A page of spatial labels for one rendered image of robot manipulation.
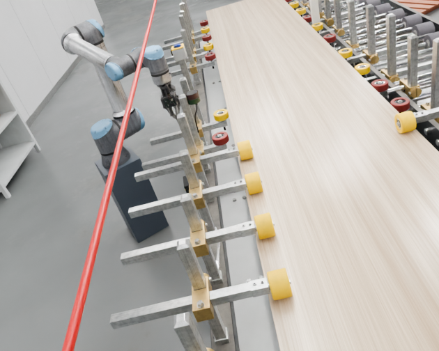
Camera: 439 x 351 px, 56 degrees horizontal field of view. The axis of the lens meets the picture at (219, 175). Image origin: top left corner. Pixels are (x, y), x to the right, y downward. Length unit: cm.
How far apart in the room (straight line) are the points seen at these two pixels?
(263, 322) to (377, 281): 48
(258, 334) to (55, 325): 162
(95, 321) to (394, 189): 188
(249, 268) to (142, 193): 133
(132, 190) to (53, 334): 98
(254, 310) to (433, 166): 82
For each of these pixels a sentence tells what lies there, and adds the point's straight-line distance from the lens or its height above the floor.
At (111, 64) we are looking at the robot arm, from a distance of 206.
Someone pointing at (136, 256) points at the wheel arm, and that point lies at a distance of 144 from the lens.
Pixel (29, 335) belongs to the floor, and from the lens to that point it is 292.
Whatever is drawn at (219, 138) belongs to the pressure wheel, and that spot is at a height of 91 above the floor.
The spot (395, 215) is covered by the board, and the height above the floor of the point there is 90.
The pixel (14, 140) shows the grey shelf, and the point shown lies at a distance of 518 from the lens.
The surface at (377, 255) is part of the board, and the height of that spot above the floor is 90.
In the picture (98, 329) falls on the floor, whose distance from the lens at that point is 267.
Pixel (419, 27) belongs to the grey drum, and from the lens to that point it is 307.
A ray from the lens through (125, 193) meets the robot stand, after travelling 281.
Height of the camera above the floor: 187
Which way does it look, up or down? 34 degrees down
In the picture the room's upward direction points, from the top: 17 degrees counter-clockwise
